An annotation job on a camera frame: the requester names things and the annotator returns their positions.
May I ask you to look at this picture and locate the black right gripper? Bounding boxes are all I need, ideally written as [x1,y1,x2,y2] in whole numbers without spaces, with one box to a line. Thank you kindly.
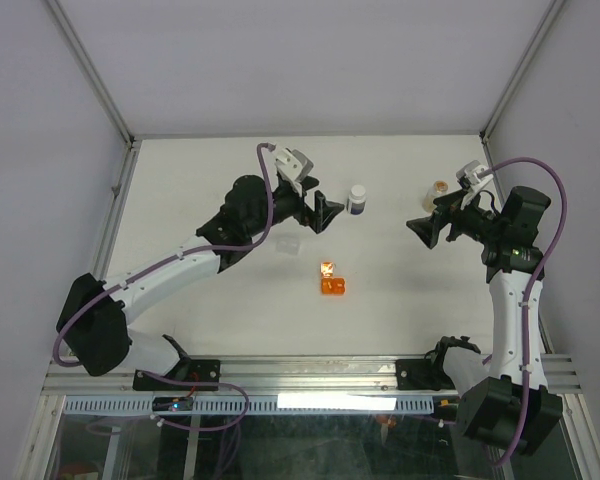
[406,187,506,248]

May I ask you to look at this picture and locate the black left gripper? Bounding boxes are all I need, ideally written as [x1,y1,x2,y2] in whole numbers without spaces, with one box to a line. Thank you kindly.
[247,177,344,238]

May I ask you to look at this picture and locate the clear bottle orange pills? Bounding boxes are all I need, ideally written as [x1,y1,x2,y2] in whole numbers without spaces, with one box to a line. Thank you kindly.
[422,180,449,213]

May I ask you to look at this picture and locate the white cap pill bottle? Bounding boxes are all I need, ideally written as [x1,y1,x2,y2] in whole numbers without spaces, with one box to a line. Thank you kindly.
[347,184,367,215]

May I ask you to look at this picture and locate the orange pill organizer box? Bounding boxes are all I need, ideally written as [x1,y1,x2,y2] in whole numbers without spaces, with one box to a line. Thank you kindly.
[320,262,346,296]

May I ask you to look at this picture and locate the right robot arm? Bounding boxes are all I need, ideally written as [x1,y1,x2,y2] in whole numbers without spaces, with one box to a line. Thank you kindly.
[396,186,563,456]

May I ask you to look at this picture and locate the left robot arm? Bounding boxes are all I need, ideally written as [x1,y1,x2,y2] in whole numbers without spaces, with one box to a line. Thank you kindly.
[53,175,344,389]

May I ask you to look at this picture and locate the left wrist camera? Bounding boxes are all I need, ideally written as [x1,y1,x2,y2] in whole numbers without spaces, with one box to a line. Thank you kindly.
[275,148,314,195]

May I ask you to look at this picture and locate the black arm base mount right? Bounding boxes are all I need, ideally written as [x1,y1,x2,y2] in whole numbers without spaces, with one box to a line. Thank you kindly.
[395,358,455,391]

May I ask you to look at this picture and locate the aluminium frame rail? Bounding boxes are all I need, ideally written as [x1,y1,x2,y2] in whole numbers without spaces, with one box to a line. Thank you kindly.
[42,353,581,397]

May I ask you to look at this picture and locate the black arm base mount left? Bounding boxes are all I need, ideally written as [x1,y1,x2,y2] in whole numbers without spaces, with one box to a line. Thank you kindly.
[132,358,221,392]

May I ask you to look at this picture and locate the grey slotted cable duct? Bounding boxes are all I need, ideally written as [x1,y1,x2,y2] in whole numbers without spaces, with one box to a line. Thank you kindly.
[64,393,434,416]

